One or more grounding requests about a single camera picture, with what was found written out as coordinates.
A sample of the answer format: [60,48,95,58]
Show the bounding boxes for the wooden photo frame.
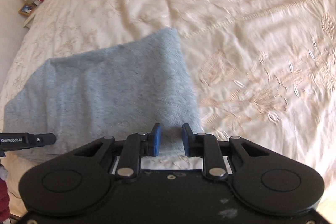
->
[18,3,37,16]

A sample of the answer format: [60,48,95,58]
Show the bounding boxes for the white left nightstand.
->
[23,1,51,29]

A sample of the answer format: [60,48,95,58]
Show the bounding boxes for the grey-blue speckled pants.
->
[3,28,201,162]

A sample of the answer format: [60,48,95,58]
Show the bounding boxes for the cream embroidered bedspread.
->
[1,0,335,222]

